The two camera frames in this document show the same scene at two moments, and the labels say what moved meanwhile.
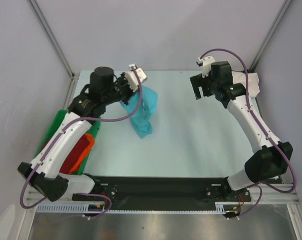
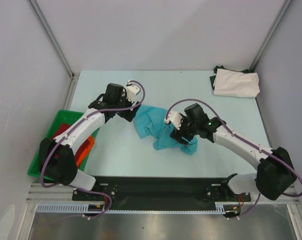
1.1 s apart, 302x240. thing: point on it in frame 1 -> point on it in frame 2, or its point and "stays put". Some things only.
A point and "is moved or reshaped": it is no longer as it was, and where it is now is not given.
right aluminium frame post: x=266 y=43 stays put
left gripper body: x=121 y=90 -> x=127 y=114
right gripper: x=199 y=83 -> x=180 y=136
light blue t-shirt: x=141 y=120 is moved or reshaped
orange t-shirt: x=91 y=140 stays put
